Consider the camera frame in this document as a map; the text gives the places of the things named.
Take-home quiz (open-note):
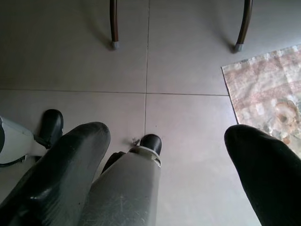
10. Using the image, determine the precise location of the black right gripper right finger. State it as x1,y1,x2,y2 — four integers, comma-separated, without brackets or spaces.
224,124,301,226

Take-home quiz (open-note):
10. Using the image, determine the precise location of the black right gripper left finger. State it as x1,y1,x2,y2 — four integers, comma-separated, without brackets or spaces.
0,121,111,226

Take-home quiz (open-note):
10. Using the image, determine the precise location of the silver robot left leg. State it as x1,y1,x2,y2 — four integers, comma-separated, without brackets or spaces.
0,115,36,165

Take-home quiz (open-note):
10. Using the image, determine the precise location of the silver robot leg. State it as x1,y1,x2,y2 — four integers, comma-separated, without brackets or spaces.
81,145,163,226
0,115,36,165

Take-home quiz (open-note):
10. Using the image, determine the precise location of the silver robot right leg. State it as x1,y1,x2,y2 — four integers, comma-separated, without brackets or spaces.
81,145,163,226

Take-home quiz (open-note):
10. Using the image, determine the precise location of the pink beige patterned rug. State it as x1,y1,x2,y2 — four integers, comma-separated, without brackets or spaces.
222,43,301,153

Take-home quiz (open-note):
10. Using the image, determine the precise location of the brown curved chair leg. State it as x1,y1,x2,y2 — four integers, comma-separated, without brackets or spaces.
233,0,253,53
109,0,121,49

